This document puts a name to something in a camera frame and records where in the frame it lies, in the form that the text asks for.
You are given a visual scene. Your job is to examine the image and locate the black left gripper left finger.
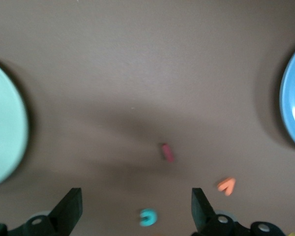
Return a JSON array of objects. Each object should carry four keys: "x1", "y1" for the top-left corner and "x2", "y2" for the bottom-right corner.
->
[{"x1": 9, "y1": 188, "x2": 83, "y2": 236}]

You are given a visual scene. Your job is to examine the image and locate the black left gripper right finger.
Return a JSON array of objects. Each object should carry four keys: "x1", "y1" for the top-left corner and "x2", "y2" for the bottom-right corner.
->
[{"x1": 190, "y1": 188, "x2": 285, "y2": 236}]

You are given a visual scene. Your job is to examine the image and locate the teal letter c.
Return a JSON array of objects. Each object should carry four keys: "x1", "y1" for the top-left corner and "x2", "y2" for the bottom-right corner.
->
[{"x1": 139, "y1": 208, "x2": 158, "y2": 227}]

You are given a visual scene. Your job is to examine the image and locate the maroon letter l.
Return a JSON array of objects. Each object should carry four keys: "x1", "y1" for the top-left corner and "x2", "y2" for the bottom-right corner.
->
[{"x1": 161, "y1": 143, "x2": 175, "y2": 163}]

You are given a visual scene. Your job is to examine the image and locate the orange letter v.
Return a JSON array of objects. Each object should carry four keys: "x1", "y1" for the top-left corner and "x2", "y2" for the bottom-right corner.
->
[{"x1": 216, "y1": 177, "x2": 236, "y2": 197}]

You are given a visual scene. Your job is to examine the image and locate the light green plate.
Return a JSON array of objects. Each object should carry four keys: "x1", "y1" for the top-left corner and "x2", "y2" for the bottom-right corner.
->
[{"x1": 0, "y1": 58, "x2": 30, "y2": 189}]

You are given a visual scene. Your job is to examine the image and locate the brown table cover sheet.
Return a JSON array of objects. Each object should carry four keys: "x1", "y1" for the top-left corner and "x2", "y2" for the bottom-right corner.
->
[{"x1": 0, "y1": 0, "x2": 295, "y2": 236}]

